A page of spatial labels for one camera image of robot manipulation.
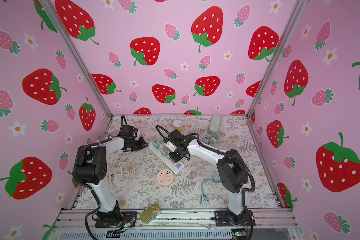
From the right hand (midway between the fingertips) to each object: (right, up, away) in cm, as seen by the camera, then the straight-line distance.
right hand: (172, 156), depth 88 cm
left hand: (-18, +6, +11) cm, 22 cm away
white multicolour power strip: (+3, -7, +2) cm, 8 cm away
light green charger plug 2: (+27, +9, +15) cm, 33 cm away
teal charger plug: (-12, +7, +7) cm, 15 cm away
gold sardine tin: (-10, -26, -15) cm, 31 cm away
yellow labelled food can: (+2, +20, +19) cm, 27 cm away
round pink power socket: (-4, -12, -3) cm, 13 cm away
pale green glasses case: (+31, +21, +26) cm, 45 cm away
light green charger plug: (-6, +2, +3) cm, 7 cm away
